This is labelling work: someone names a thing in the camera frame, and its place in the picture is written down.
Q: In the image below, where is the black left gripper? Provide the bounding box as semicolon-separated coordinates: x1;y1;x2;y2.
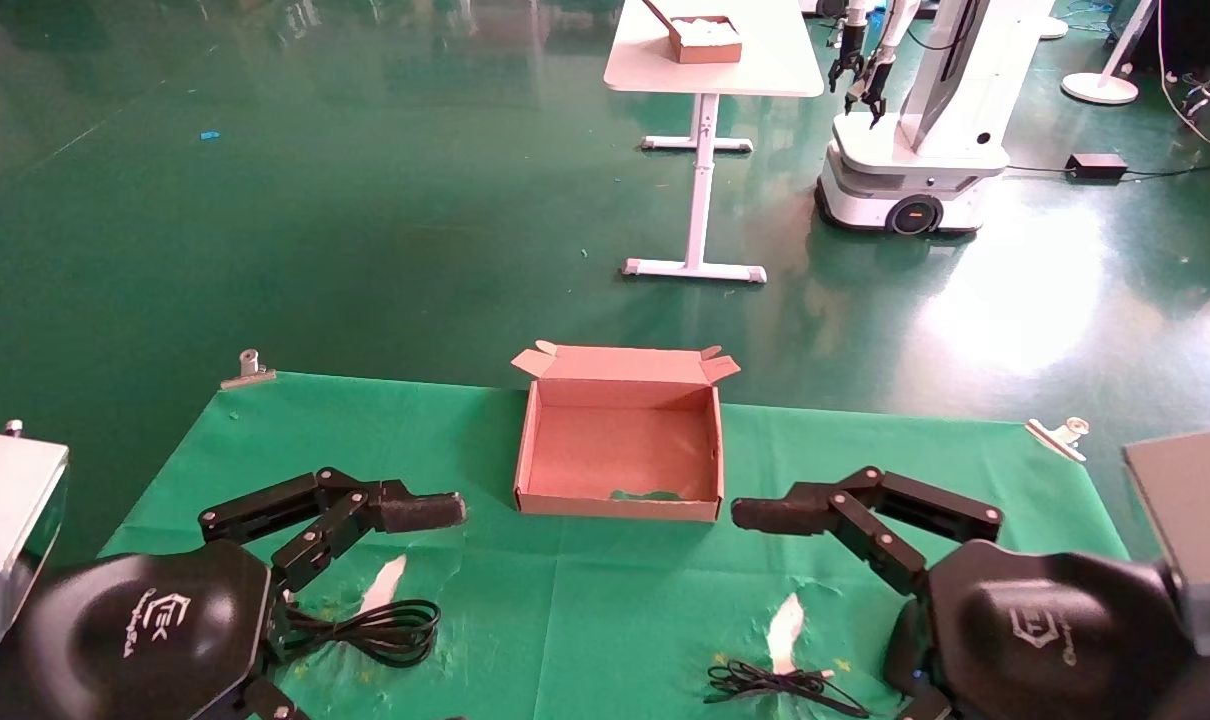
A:
20;467;467;720

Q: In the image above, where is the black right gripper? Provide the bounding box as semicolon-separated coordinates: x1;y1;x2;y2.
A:
731;466;1198;720

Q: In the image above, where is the black background robot gripper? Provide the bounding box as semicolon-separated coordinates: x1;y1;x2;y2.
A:
845;55;892;129
829;40;867;94

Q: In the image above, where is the thick black power cable bundle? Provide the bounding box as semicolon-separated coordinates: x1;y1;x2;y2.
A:
280;598;442;669

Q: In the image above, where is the thin black charger cable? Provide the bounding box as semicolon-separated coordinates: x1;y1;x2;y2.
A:
705;660;871;719

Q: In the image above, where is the small brown cardboard box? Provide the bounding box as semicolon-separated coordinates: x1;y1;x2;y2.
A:
643;0;744;65

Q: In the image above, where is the open brown cardboard box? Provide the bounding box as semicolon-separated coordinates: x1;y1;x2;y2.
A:
511;340;741;523

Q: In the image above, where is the white wheeled background robot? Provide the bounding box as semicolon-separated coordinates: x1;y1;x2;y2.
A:
815;0;1056;237

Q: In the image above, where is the white crumpled packing filling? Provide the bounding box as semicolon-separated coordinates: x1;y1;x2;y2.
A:
673;16;741;44

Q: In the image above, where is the metal tablecloth clip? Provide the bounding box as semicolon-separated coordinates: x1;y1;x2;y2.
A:
1025;417;1091;463
220;349;276;390

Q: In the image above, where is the white floor stand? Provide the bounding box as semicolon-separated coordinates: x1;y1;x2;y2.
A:
1061;0;1158;106

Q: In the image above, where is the black power adapter brick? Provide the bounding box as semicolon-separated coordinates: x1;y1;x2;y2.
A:
1065;152;1130;183

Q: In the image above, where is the green tablecloth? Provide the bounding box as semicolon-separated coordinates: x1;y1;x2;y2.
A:
100;372;1131;720

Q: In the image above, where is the white pedestal table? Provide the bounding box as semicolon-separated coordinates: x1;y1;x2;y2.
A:
603;0;826;286

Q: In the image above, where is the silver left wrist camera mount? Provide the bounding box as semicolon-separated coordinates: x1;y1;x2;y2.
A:
0;420;70;648

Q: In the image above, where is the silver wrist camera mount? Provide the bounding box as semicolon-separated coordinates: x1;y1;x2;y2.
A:
1123;428;1210;657
0;420;70;648

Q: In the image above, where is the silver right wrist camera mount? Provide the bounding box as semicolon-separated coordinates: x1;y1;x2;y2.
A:
1123;428;1210;657

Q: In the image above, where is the white floor cable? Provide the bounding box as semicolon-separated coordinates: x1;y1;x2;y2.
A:
1155;0;1210;161

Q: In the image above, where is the black floor cable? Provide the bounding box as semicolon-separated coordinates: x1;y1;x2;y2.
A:
1005;155;1210;183

